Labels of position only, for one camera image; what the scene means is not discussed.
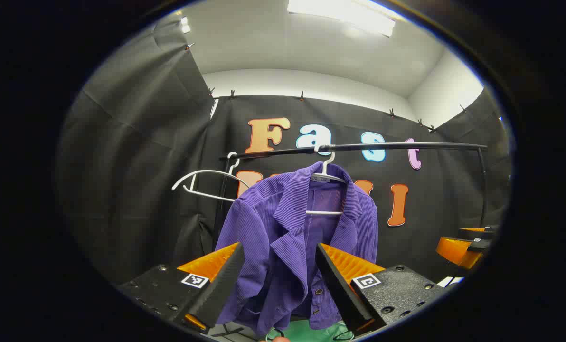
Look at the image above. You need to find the green laundry hamper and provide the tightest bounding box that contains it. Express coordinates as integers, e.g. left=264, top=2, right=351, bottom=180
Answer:
left=266, top=319, right=355, bottom=342

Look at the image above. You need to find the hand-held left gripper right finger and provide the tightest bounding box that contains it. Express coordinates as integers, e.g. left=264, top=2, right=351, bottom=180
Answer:
left=315, top=243, right=448, bottom=337

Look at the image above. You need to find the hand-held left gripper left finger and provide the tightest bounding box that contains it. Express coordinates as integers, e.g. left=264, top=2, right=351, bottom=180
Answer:
left=116, top=242, right=245, bottom=333

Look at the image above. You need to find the row of small backdrop clips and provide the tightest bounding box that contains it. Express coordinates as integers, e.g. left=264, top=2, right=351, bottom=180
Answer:
left=184, top=42, right=468, bottom=133

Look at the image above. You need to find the white plastic hanger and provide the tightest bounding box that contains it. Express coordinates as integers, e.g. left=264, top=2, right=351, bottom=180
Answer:
left=306, top=144, right=349, bottom=216
left=171, top=152, right=251, bottom=202

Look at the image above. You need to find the purple corduroy jacket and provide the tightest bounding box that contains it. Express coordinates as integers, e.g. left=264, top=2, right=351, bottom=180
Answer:
left=215, top=161, right=379, bottom=337

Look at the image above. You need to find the ceiling light panel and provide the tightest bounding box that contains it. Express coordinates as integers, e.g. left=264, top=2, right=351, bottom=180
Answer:
left=288, top=0, right=397, bottom=38

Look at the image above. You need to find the black clothes rack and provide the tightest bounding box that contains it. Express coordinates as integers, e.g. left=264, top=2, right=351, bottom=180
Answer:
left=212, top=142, right=489, bottom=250

